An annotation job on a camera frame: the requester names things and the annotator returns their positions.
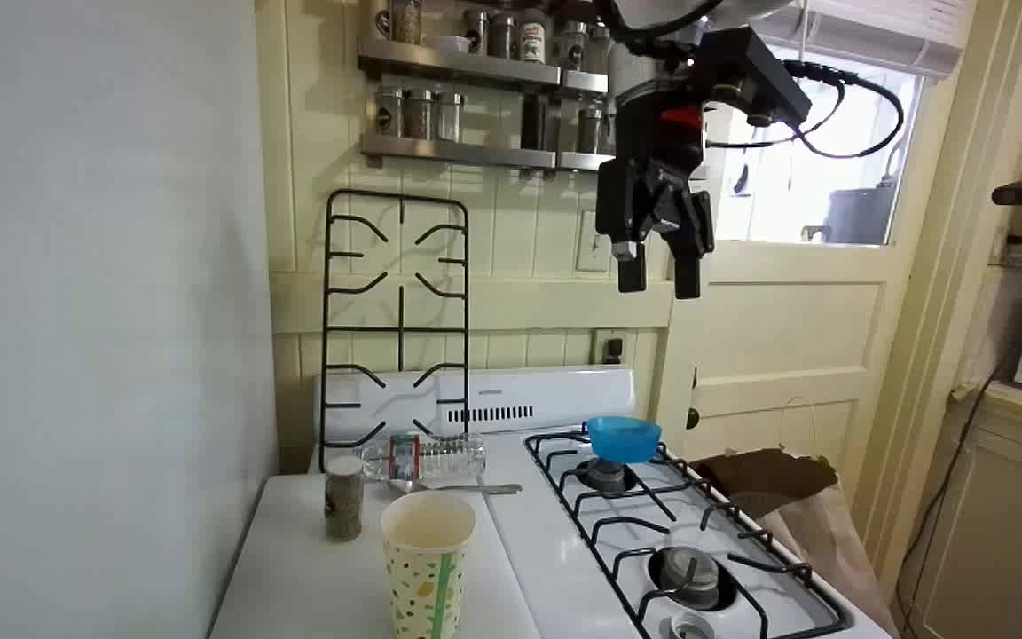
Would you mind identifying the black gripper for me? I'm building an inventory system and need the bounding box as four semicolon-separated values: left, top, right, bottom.
594;83;716;301

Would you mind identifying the clear plastic water bottle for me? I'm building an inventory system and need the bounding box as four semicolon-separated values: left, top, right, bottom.
383;428;490;490

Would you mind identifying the metal cup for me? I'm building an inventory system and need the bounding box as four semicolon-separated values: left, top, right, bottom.
374;0;427;45

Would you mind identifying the dotted paper coffee cup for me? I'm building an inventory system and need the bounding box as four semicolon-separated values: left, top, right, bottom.
376;490;479;639

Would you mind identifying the cream door with window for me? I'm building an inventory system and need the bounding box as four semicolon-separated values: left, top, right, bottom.
651;0;983;536

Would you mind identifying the glass spice jar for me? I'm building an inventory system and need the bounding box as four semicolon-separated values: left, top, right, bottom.
574;99;609;156
515;6;555;63
556;15;595;70
460;6;490;60
401;84;435;142
433;89;470;144
374;84;405;138
488;12;518;60

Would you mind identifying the blue plastic bowl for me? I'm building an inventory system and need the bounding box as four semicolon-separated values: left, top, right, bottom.
581;413;666;464

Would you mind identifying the metal spice rack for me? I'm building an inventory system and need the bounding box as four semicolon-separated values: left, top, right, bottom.
354;33;620;174

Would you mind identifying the brown cloth on stove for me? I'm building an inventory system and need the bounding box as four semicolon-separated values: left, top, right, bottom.
692;444;899;634

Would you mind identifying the black burner grate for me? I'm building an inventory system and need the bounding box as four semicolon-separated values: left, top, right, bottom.
522;427;860;639

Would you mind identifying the metal spoon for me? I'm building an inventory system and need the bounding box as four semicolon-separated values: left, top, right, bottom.
388;477;527;496

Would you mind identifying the white window blind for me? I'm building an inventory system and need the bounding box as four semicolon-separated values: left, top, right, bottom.
756;0;972;83

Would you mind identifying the white gas stove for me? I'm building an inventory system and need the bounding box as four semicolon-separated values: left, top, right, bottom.
206;362;896;639

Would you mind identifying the loose black stove grate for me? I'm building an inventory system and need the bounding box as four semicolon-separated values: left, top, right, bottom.
315;187;476;477

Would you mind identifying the small spice shaker jar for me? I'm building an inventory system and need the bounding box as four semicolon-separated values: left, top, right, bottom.
323;456;368;548

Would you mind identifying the cream kitchen cabinet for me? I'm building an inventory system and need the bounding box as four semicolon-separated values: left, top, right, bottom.
899;382;1022;639

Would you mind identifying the white refrigerator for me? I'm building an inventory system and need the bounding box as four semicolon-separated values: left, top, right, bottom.
0;0;281;639

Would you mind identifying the cream light switch plate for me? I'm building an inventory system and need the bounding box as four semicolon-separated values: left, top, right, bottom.
574;211;618;277

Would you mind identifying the wall power outlet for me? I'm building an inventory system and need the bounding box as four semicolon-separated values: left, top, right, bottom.
594;329;632;369

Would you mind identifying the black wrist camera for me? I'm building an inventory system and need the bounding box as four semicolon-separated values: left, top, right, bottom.
698;28;818;130

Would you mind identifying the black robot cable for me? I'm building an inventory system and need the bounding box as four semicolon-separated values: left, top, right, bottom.
702;58;912;162

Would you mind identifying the black appliance cord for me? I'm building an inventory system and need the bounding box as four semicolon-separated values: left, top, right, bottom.
896;373;1002;625

